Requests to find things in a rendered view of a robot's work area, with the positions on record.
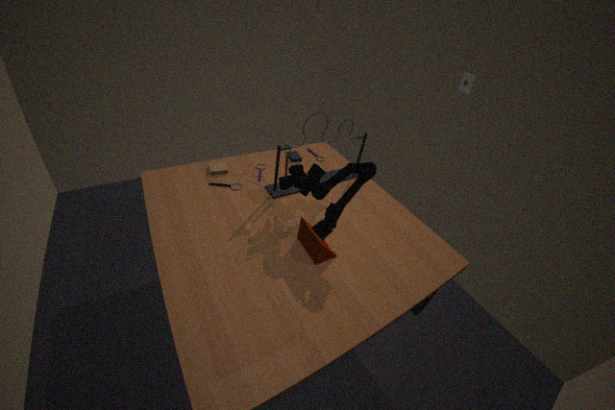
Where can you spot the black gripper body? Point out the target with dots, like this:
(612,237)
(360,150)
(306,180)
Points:
(285,182)

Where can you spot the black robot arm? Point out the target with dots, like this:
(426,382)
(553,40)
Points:
(320,190)

